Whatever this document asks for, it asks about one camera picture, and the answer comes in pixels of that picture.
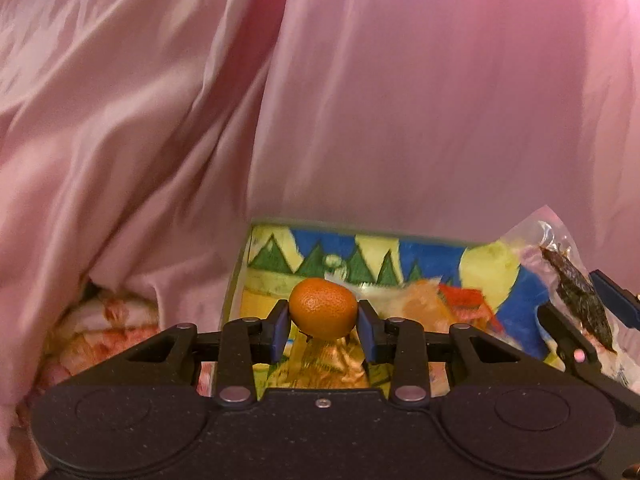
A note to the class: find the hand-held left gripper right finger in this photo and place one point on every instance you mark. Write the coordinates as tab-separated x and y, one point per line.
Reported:
367	332

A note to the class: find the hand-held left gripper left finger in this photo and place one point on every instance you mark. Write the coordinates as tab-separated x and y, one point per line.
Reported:
280	332

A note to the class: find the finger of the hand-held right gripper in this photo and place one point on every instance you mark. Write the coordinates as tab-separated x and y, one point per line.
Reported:
570	340
612	292

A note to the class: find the clear packet with dark snack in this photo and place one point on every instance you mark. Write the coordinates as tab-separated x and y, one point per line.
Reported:
575	290

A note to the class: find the orange tangerine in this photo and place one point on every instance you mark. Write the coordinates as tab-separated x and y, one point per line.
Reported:
322	305

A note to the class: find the golden foil snack packet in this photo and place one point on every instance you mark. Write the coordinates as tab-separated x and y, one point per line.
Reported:
325	366

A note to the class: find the grey tray with printed inside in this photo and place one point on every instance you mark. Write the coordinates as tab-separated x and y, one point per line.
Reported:
430	255

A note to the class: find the pink quilt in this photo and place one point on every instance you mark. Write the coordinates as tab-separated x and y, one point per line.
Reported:
400	85

